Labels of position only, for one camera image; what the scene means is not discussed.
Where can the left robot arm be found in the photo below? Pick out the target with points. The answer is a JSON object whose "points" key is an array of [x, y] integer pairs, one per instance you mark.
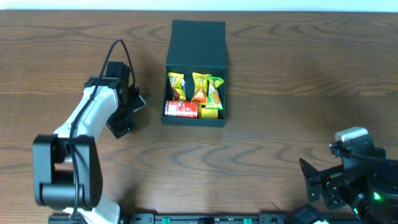
{"points": [[67, 172]]}

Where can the red soda can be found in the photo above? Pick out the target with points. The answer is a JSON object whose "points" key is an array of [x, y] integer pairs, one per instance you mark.
{"points": [[182, 109]]}

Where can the green orange snack packet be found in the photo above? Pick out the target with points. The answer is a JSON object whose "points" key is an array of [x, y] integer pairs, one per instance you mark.
{"points": [[214, 100]]}

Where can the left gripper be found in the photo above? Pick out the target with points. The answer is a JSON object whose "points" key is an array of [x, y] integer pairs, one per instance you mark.
{"points": [[123, 127]]}

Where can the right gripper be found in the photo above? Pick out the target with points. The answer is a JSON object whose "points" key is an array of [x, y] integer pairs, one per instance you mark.
{"points": [[333, 181]]}

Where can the yellow orange snack packet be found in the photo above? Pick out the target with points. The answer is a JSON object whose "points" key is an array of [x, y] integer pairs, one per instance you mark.
{"points": [[201, 88]]}

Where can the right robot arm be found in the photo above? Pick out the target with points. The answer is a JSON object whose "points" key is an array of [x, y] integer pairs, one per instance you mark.
{"points": [[381, 216]]}

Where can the small yellow candy packet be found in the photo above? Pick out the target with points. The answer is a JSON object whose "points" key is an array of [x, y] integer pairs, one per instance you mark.
{"points": [[207, 113]]}

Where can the black gift box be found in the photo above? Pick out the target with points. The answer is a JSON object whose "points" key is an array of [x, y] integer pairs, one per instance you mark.
{"points": [[197, 46]]}

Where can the black mounting rail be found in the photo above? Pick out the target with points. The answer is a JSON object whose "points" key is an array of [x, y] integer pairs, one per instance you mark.
{"points": [[148, 218]]}

